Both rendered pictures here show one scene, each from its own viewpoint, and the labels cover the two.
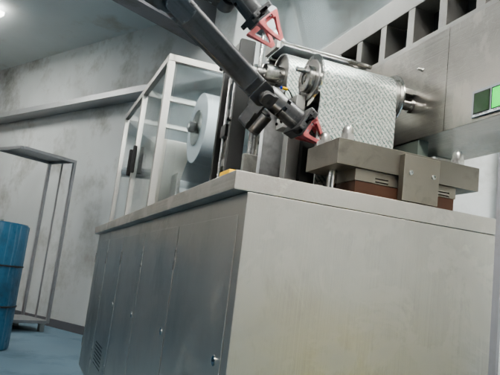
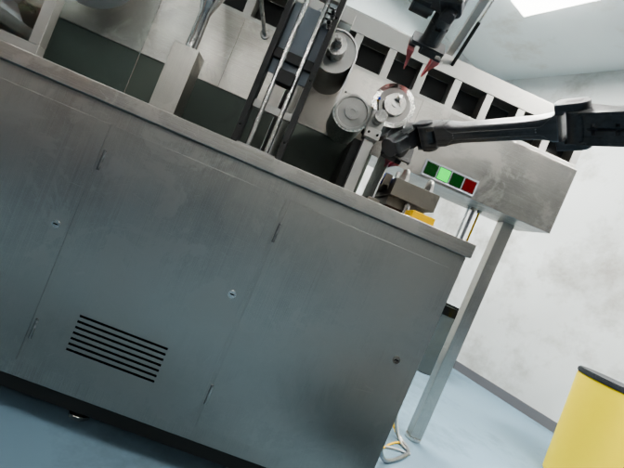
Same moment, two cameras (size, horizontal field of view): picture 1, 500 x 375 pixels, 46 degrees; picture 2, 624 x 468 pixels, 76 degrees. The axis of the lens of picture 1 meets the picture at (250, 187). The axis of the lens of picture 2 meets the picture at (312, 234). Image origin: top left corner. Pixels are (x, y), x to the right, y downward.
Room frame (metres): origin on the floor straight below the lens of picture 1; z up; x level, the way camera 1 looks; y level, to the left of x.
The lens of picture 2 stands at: (1.26, 1.21, 0.78)
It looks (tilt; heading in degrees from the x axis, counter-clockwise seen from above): 2 degrees down; 285
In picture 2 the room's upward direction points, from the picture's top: 23 degrees clockwise
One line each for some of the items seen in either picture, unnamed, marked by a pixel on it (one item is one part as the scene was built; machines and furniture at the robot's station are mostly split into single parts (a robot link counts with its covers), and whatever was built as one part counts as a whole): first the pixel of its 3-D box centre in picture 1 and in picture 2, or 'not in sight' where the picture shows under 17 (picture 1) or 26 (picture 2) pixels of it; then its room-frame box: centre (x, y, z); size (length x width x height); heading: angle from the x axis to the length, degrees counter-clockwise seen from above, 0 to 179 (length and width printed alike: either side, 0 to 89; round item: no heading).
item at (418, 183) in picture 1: (419, 180); not in sight; (1.34, -0.39, 0.96); 0.10 x 0.03 x 0.11; 110
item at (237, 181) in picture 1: (208, 229); (88, 96); (2.43, 0.15, 0.88); 2.52 x 0.66 x 0.04; 20
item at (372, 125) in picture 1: (356, 135); (383, 158); (1.52, -0.27, 1.10); 0.23 x 0.01 x 0.18; 110
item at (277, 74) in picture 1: (272, 75); (335, 48); (1.77, -0.03, 1.33); 0.06 x 0.06 x 0.06; 20
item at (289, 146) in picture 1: (286, 149); (362, 154); (1.56, -0.08, 1.05); 0.06 x 0.05 x 0.31; 110
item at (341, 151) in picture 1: (392, 170); (398, 197); (1.42, -0.35, 1.00); 0.40 x 0.16 x 0.06; 110
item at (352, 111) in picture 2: not in sight; (346, 120); (1.69, -0.21, 1.17); 0.26 x 0.12 x 0.12; 110
